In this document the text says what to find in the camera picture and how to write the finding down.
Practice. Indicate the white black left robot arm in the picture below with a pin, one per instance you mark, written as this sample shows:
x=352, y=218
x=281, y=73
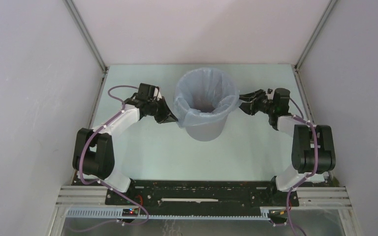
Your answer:
x=94, y=156

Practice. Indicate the left corner aluminium post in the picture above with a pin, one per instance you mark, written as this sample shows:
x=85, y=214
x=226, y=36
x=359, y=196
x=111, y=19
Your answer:
x=77, y=18

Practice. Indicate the light blue plastic trash bag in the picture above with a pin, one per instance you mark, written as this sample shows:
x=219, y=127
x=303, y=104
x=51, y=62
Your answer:
x=205, y=97

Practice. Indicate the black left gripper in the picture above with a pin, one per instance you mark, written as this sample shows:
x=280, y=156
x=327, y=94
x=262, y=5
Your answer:
x=167, y=115

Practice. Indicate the right corner aluminium post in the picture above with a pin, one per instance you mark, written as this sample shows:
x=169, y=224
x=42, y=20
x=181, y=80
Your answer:
x=316, y=32

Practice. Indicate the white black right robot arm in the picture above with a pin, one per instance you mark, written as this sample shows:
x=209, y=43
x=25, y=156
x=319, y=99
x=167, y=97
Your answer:
x=313, y=150

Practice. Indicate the corner aluminium post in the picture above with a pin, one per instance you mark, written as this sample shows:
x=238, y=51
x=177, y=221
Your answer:
x=316, y=32
x=77, y=18

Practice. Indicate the grey plastic trash bin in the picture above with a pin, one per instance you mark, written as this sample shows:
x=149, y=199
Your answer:
x=205, y=130

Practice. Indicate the white slotted cable duct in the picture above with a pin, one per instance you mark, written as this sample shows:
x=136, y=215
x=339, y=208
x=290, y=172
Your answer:
x=119, y=213

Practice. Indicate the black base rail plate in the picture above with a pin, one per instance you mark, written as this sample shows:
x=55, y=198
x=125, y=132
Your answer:
x=216, y=198

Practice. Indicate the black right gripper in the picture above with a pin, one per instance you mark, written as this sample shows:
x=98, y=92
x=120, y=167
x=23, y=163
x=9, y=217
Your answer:
x=252, y=96

